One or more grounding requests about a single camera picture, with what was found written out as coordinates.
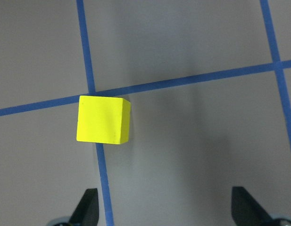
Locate yellow wooden block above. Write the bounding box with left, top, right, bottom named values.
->
left=76, top=96, right=131, bottom=145

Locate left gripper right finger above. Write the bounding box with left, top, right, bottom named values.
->
left=231, top=186, right=276, bottom=226

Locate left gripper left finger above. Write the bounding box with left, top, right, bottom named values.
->
left=66, top=188, right=99, bottom=226

